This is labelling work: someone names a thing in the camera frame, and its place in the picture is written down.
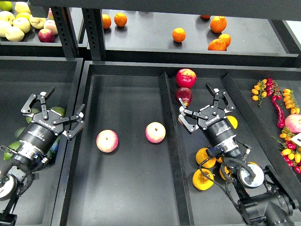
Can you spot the red apple on shelf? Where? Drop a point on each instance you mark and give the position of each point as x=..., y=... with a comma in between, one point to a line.
x=46, y=35

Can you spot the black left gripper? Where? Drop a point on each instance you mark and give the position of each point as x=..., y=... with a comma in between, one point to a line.
x=40, y=131

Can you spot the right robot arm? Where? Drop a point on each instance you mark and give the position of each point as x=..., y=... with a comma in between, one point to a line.
x=258, y=194

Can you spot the pink apple left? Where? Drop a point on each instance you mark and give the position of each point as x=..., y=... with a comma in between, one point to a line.
x=107, y=141

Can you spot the yellow pear upper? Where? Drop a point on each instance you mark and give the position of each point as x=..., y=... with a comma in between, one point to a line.
x=233, y=121

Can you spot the black shelf post left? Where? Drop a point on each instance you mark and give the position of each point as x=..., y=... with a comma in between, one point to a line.
x=64, y=24

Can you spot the black tray divider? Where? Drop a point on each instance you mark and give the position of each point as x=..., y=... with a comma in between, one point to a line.
x=261, y=121
x=175, y=154

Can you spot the black tray divider right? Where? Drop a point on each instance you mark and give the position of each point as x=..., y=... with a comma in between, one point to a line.
x=261, y=121

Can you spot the bright red apple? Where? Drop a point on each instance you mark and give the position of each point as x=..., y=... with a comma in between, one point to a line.
x=186, y=78

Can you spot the yellow apple front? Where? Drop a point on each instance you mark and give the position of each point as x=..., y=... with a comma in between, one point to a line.
x=14, y=34

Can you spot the green avocado top right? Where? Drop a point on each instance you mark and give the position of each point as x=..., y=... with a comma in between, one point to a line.
x=59, y=110

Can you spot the orange small right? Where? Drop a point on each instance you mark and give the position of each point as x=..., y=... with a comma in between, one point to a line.
x=226, y=38

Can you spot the white price tag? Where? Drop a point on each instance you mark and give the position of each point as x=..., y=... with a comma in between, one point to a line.
x=297, y=139

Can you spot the black tray divider left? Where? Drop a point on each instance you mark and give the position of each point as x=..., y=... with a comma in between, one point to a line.
x=175, y=154

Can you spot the yellow apple middle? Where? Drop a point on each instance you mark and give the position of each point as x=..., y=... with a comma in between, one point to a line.
x=22, y=23

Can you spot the green avocado right lower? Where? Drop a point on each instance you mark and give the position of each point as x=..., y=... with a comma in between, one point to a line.
x=54, y=148

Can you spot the orange tomato vine left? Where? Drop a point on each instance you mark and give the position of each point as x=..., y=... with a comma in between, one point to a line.
x=259, y=91

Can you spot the red chili pepper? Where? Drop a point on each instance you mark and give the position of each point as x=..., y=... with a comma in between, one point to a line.
x=280, y=113

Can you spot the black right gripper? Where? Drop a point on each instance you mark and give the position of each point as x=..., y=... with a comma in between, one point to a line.
x=217, y=128

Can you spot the light green avocado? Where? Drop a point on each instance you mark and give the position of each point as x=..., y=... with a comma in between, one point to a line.
x=15, y=145

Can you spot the pale peach on shelf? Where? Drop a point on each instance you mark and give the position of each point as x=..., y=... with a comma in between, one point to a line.
x=50, y=24

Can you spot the orange front right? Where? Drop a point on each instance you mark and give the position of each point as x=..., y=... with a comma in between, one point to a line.
x=217, y=45

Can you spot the orange tomato vine right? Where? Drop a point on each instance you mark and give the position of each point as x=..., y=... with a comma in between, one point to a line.
x=290, y=101

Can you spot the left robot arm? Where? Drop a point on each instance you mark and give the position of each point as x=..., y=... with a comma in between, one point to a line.
x=20, y=171

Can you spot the yellow pear far left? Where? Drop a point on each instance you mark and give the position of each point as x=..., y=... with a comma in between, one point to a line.
x=202, y=155

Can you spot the large orange shelf right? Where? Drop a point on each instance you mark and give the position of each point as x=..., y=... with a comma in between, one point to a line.
x=218, y=24

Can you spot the green avocado top left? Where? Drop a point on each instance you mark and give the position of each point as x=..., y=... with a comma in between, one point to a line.
x=29, y=118

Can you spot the pink peach right edge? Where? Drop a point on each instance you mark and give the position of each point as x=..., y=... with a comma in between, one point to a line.
x=293, y=123

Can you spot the dark avocado middle left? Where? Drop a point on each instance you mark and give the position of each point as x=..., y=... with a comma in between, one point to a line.
x=18, y=132

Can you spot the yellow pear right lower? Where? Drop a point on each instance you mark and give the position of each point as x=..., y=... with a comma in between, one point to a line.
x=252, y=163

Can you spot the orange centre shelf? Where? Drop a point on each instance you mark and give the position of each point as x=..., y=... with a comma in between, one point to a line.
x=179, y=34

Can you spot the mixed cherry tomatoes lower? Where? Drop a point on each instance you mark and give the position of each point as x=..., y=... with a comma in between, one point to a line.
x=290, y=151

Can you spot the dark red apple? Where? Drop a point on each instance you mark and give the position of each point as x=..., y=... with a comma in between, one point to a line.
x=185, y=94

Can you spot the orange tomato vine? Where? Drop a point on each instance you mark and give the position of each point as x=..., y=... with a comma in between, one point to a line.
x=290, y=101
x=259, y=91

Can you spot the yellow pear with stem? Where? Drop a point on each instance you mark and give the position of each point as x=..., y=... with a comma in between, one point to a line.
x=203, y=179

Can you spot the pink apple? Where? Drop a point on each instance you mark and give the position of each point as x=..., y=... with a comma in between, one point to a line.
x=155, y=132
x=107, y=141

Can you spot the red cherry tomato bunch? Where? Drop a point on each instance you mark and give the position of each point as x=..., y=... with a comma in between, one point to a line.
x=273, y=89

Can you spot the pink apple centre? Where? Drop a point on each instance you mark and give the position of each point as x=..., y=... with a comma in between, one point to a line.
x=155, y=132

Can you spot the yellow apple right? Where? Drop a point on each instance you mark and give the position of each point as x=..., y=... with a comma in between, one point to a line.
x=37, y=22

